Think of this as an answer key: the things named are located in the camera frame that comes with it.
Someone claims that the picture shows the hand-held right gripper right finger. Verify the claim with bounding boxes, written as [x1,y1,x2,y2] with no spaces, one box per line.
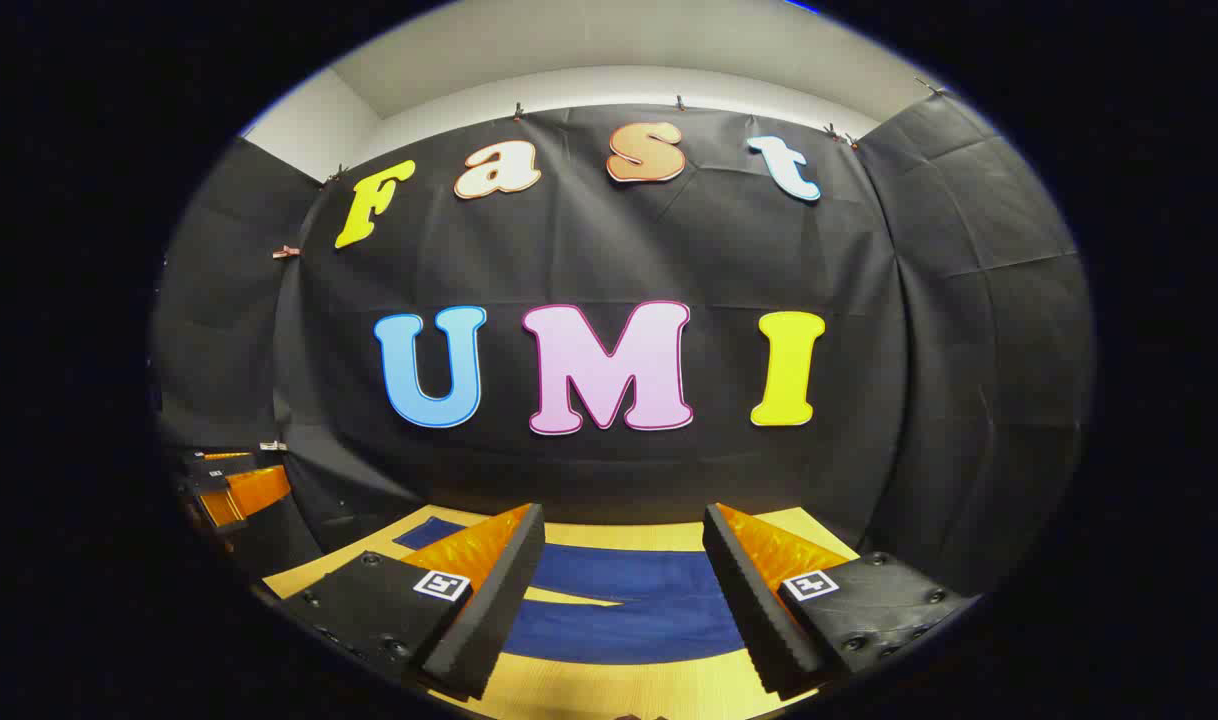
[702,503,978,701]

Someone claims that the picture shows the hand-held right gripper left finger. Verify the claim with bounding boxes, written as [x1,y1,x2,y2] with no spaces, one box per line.
[274,503,547,701]

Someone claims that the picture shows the blue jeans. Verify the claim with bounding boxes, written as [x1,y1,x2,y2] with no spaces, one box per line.
[393,517,748,666]

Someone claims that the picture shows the black backdrop cloth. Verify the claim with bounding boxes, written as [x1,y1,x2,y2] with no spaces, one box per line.
[149,92,1098,601]

